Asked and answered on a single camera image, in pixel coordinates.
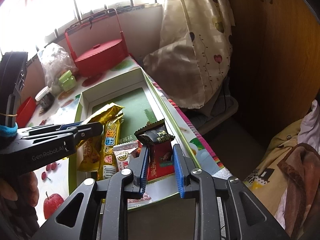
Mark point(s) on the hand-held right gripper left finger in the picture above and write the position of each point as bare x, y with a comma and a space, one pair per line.
143, 170

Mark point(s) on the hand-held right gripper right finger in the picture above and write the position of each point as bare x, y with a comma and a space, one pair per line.
178, 172

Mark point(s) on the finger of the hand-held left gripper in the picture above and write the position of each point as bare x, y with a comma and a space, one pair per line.
92, 130
72, 125

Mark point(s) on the black red candy packet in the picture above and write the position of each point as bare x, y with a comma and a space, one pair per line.
160, 160

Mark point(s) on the white red patterned packet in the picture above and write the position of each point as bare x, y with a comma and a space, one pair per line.
123, 157

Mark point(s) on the long gold snack packet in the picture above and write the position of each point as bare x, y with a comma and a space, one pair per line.
110, 112

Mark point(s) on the gold packet with red label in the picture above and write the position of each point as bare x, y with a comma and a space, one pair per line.
91, 155

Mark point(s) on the yellow cartoon snack packet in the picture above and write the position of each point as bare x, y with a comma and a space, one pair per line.
110, 150

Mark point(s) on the small clear white packet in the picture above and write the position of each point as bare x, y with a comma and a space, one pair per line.
145, 198

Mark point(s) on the green cardboard box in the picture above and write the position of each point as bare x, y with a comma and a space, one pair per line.
120, 100

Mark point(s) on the person's left hand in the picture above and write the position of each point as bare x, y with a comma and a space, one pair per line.
22, 187

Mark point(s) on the clear jar with dark contents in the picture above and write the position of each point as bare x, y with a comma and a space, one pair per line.
46, 100

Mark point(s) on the red oval bowl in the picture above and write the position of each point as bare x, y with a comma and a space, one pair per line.
26, 110

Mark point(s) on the white foam sheet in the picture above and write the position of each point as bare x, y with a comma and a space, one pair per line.
223, 174

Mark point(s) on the grey plastic seat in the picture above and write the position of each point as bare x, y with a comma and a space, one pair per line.
215, 115

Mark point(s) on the clear plastic bag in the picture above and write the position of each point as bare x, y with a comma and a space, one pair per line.
55, 60

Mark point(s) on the yellow printed blanket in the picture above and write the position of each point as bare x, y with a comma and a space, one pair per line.
270, 167

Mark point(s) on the cream patterned curtain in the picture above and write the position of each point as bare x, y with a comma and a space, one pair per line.
187, 42

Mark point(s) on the white cloth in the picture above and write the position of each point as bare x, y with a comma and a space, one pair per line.
311, 125

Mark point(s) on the wooden cabinet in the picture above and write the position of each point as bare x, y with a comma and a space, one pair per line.
275, 55

